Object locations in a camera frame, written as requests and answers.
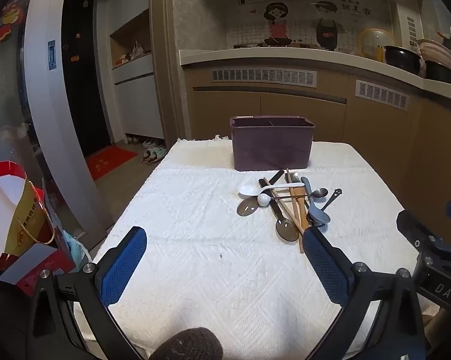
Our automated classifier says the recessed sliding door handle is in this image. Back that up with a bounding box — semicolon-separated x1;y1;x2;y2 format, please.
47;39;58;70

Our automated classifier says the translucent brown plastic spoon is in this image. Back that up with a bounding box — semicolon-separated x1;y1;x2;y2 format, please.
258;178;300;242
236;170;285;217

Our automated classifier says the short grey vent grille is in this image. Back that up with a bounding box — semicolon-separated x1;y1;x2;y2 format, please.
355;79;411;110

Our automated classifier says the black cooking pot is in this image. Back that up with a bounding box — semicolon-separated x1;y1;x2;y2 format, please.
384;45;423;76

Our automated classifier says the purple plastic utensil holder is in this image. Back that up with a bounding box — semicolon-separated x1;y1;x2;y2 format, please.
230;116;315;172

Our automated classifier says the small shiny metal spoon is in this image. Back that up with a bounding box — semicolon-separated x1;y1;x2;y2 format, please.
274;187;329;202

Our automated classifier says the spoon with round black handle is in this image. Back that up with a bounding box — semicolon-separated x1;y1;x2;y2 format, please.
318;188;342;214

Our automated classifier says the yellow paper bag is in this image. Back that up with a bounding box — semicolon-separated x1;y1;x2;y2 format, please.
4;180;56;256

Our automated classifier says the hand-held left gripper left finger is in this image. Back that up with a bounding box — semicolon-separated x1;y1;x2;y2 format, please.
31;226;148;360

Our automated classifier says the red and grey box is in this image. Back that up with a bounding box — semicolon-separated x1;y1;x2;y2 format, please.
0;242;77;298

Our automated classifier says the wooden chopstick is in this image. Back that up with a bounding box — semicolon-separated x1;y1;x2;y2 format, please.
285;168;305;254

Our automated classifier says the white textured towel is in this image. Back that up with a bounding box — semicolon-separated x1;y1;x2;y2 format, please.
73;135;438;360

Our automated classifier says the yellow-rimmed round lid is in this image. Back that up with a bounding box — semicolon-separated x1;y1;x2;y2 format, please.
358;27;395;59

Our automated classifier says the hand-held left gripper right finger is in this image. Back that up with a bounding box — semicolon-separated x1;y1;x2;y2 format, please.
302;226;426;360

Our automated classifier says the red doormat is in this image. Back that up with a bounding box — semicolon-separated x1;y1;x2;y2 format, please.
85;147;139;182

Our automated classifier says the wooden kitchen counter cabinet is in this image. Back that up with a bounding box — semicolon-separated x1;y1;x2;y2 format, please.
179;47;451;235

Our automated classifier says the black entrance door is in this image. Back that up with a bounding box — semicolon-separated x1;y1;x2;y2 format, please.
61;0;112;159

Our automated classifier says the long grey vent grille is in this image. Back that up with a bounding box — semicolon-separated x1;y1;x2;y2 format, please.
211;68;318;85

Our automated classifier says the red and white paper bag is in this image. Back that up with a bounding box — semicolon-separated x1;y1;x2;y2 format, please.
0;160;28;271

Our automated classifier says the grey metal spoon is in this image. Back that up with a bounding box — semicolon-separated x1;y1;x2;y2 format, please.
300;176;331;225

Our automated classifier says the pair of patterned slippers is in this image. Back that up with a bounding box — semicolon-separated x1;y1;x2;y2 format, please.
142;148;168;166

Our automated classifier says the cartoon wall sticker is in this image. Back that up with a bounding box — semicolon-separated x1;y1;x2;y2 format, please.
231;0;394;52

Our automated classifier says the dark fuzzy microphone cover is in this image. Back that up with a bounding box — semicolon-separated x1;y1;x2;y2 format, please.
149;327;224;360

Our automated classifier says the white shoe cabinet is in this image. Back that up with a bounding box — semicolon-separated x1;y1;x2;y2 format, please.
109;7;166;144

